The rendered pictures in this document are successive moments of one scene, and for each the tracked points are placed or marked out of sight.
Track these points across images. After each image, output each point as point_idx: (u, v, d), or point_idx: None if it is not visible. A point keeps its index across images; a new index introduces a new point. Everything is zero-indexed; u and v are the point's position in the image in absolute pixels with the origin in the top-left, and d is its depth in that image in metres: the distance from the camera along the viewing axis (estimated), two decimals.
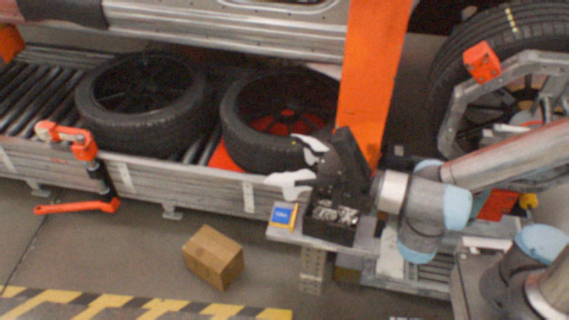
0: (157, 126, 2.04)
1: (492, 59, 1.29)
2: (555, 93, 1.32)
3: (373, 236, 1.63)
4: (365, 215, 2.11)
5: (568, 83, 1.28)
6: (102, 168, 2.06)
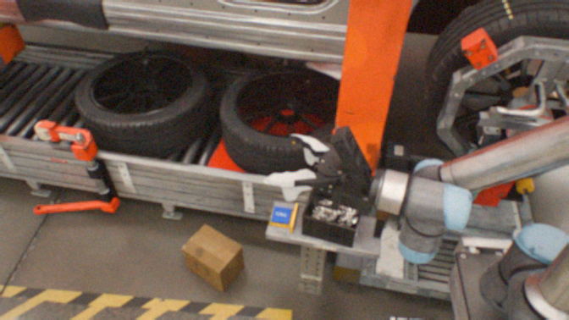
0: (157, 126, 2.04)
1: (488, 45, 1.34)
2: (549, 78, 1.38)
3: (373, 236, 1.63)
4: (365, 215, 2.11)
5: (562, 68, 1.34)
6: (102, 168, 2.06)
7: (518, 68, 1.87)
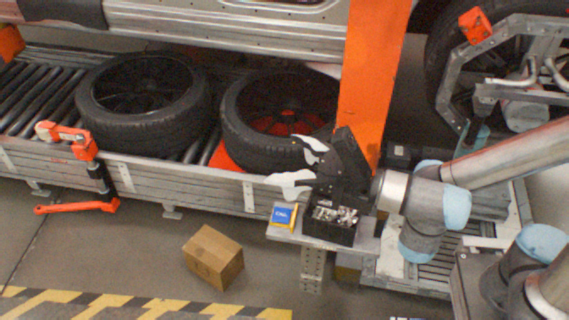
0: (157, 126, 2.04)
1: (483, 21, 1.44)
2: (540, 52, 1.48)
3: (373, 236, 1.63)
4: (365, 215, 2.11)
5: (552, 42, 1.44)
6: (102, 168, 2.06)
7: (518, 68, 1.87)
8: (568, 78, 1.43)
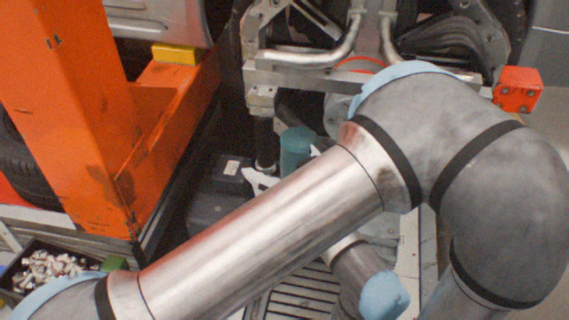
0: None
1: None
2: (373, 8, 0.84)
3: None
4: None
5: None
6: None
7: None
8: (413, 51, 0.80)
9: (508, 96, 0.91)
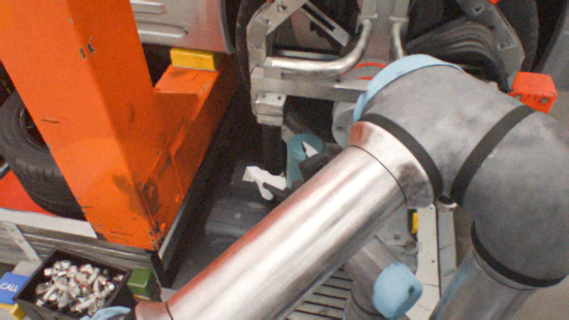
0: None
1: None
2: (383, 13, 0.82)
3: None
4: None
5: None
6: None
7: None
8: None
9: (521, 102, 0.89)
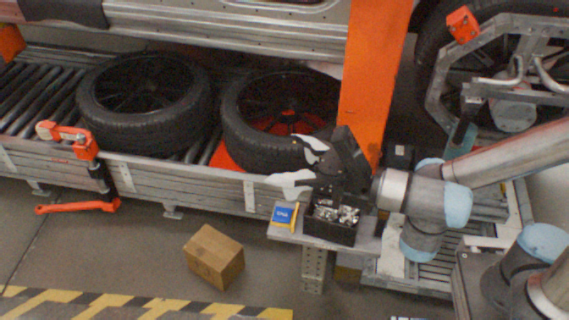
0: (157, 126, 2.04)
1: (471, 20, 1.45)
2: (527, 52, 1.48)
3: (374, 235, 1.63)
4: (366, 215, 2.11)
5: (538, 41, 1.44)
6: (103, 168, 2.06)
7: None
8: (555, 77, 1.44)
9: None
